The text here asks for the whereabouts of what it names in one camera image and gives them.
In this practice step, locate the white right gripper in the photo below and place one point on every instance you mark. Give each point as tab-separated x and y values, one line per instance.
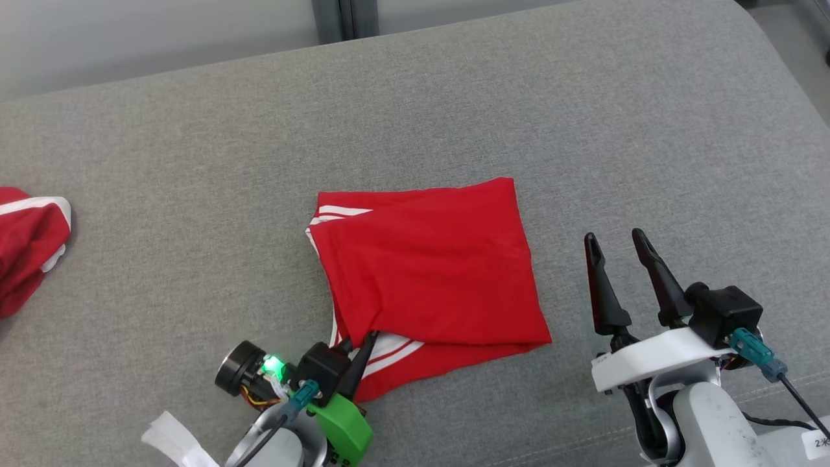
655	357

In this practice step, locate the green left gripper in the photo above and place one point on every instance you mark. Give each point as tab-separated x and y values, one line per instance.
347	431

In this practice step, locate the red and white jersey shirt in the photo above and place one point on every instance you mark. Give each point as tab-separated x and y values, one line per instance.
441	272

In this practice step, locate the red shorts with white stripe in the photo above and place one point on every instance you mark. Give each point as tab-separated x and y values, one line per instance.
26	253

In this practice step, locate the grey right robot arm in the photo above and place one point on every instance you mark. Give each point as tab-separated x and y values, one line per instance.
707	421

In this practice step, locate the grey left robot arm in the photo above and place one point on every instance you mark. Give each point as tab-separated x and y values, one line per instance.
279	454

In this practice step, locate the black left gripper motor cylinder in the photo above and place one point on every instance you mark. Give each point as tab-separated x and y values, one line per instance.
240	370

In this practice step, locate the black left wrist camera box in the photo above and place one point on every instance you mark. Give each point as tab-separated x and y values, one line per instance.
321	370

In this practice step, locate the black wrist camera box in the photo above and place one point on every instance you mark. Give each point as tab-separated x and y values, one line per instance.
321	370
726	311

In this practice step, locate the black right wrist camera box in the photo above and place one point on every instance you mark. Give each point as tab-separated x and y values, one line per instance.
726	311

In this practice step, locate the grey partition post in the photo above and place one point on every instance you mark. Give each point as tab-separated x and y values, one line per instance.
343	19

